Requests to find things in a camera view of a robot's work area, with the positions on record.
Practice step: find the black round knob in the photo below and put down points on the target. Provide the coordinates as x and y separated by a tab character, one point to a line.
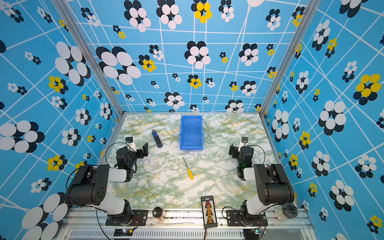
159	213

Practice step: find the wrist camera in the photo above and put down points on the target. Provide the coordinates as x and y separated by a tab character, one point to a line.
243	142
131	142

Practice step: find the right aluminium frame post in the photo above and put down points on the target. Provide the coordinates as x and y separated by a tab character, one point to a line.
289	54

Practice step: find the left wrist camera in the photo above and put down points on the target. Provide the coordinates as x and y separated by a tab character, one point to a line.
131	142

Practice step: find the aluminium front rail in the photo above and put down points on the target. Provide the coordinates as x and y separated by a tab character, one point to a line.
183	224

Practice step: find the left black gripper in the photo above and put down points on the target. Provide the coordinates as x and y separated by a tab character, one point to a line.
141	151

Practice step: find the blue plastic bin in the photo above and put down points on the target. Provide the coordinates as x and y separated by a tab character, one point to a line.
191	135

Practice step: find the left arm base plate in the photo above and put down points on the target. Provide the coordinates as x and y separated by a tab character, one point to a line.
134	218

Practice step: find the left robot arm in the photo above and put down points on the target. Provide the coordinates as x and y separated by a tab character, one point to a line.
89	187

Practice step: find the yellow handled screwdriver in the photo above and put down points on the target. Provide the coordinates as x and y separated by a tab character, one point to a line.
188	169

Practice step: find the blue black stapler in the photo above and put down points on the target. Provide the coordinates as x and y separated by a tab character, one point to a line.
157	139

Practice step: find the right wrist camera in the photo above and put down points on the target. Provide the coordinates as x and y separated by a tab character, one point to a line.
243	142

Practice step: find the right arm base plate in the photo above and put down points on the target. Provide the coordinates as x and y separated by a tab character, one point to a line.
236	218

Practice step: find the clear tape roll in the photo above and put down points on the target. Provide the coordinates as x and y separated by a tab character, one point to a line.
286	212

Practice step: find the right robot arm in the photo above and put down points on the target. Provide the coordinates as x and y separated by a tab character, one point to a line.
273	185

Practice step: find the aluminium frame post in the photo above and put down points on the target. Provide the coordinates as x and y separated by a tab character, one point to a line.
78	36
289	54

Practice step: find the left aluminium frame post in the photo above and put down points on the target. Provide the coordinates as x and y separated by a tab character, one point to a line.
78	36

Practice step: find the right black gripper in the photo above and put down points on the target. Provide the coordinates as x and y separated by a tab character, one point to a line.
234	150

